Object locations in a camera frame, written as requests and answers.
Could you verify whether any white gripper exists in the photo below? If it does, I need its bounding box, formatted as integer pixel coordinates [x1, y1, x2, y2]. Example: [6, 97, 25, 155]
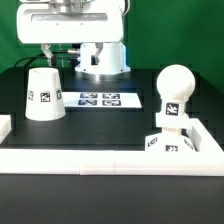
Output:
[17, 0, 124, 67]

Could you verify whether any white lamp shade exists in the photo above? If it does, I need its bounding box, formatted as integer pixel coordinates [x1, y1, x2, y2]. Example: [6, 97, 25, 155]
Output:
[25, 67, 65, 121]

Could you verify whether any white lamp bulb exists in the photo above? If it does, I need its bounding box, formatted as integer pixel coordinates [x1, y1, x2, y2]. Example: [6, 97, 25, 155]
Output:
[156, 64, 195, 120]

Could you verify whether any white lamp base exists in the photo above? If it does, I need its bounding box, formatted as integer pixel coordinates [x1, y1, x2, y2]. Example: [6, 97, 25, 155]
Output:
[145, 112, 196, 153]

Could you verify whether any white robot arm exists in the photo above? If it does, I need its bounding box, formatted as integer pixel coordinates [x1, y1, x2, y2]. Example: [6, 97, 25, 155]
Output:
[16, 0, 130, 81]

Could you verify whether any white marker sheet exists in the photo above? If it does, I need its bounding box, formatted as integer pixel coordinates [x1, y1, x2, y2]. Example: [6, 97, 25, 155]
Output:
[62, 92, 141, 108]

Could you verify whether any white U-shaped fence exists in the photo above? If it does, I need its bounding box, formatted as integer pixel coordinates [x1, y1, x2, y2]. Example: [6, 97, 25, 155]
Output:
[0, 119, 224, 176]

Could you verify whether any black cable bundle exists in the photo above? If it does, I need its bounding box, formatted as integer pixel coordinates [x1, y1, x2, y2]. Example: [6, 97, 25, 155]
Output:
[13, 49, 82, 68]

